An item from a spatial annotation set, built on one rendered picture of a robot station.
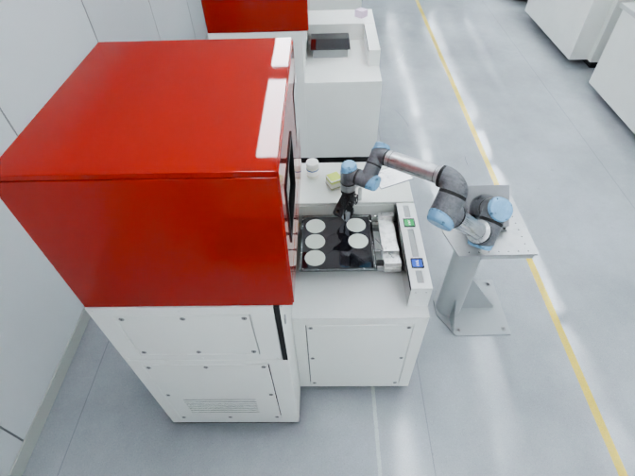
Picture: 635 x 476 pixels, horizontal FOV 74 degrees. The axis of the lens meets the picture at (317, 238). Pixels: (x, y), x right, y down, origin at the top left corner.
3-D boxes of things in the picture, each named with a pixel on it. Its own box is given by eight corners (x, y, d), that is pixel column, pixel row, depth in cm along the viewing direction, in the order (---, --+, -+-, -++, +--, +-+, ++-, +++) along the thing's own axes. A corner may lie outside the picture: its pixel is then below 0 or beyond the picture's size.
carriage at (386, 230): (384, 272, 203) (385, 268, 201) (377, 219, 228) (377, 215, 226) (401, 272, 203) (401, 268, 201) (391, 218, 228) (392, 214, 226)
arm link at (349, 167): (352, 171, 191) (336, 165, 194) (351, 190, 199) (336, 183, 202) (361, 161, 195) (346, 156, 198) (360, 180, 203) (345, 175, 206)
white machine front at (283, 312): (283, 360, 177) (273, 307, 148) (292, 222, 232) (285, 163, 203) (290, 360, 177) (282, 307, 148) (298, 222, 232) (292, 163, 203)
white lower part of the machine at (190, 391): (176, 428, 239) (124, 362, 179) (203, 306, 295) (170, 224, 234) (300, 428, 237) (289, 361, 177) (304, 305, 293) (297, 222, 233)
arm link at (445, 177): (474, 169, 165) (370, 137, 190) (463, 195, 166) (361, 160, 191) (480, 177, 175) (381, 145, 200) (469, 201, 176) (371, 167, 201)
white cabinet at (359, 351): (300, 393, 251) (291, 319, 191) (305, 266, 316) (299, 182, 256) (408, 392, 249) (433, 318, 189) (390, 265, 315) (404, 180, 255)
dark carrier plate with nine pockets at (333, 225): (301, 268, 201) (300, 268, 200) (303, 218, 224) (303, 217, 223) (373, 268, 200) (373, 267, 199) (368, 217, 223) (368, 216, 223)
